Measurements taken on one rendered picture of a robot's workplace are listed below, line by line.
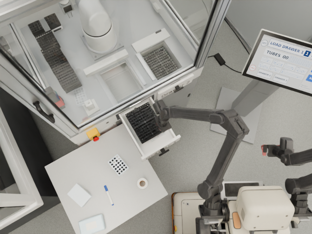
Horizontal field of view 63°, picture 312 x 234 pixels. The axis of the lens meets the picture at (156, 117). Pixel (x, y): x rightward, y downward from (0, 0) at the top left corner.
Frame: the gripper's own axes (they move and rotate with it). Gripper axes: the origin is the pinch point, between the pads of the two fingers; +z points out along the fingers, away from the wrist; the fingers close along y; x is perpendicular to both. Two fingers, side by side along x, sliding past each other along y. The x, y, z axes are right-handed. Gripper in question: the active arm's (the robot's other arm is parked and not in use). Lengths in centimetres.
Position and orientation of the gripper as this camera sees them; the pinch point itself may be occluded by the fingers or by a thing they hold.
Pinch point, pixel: (162, 127)
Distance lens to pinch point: 160.9
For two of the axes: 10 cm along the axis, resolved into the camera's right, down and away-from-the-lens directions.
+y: 4.8, 8.3, -2.8
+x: 8.8, -4.4, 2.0
